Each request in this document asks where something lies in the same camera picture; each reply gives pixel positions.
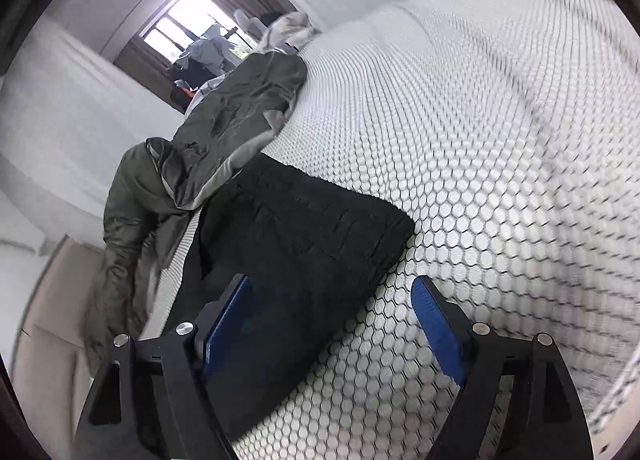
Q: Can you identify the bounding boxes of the black pants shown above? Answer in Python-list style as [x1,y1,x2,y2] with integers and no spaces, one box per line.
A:
[172,155,417,441]

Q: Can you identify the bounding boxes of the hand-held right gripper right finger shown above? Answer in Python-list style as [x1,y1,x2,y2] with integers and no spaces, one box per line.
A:
[410,276,597,460]

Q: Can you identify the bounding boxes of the window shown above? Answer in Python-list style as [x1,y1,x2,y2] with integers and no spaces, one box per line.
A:
[142,0,261,70]

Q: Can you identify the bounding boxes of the white honeycomb mattress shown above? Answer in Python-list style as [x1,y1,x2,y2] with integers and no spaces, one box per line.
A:
[135,0,640,460]

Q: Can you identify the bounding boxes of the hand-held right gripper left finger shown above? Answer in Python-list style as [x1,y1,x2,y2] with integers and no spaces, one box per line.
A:
[75,274,251,460]

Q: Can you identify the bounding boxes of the white crumpled cloth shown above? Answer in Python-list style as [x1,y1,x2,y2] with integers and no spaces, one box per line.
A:
[257,12,321,53]

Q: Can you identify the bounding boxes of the grey-green duvet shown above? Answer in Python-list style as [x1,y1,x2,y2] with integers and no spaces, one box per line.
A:
[82,52,308,371]

